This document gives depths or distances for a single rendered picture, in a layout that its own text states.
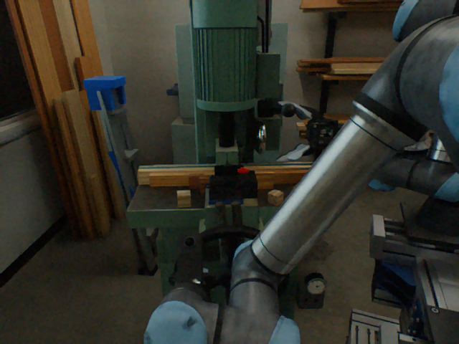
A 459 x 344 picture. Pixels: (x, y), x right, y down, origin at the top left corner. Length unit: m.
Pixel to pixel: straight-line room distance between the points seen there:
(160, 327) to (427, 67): 0.39
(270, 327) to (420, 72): 0.33
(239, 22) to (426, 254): 0.87
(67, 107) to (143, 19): 1.47
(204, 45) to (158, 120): 2.63
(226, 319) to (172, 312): 0.07
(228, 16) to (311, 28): 2.42
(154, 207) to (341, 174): 0.65
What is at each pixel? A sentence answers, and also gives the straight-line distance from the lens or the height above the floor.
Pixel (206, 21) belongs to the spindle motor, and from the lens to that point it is 0.91.
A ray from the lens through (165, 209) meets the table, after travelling 0.96.
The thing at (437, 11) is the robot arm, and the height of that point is 1.41.
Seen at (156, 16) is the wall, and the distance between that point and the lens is 3.40.
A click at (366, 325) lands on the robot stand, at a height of 0.23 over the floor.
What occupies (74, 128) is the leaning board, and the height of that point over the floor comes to 0.82.
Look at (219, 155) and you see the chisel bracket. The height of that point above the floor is 1.02.
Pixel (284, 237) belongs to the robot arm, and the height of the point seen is 1.09.
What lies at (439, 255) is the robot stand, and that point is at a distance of 1.20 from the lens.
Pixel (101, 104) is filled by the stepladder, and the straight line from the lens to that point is 1.76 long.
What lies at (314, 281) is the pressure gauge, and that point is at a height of 0.68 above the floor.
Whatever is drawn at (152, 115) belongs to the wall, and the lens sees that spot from 3.53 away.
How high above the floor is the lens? 1.37
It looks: 23 degrees down
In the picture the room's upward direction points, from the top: 1 degrees counter-clockwise
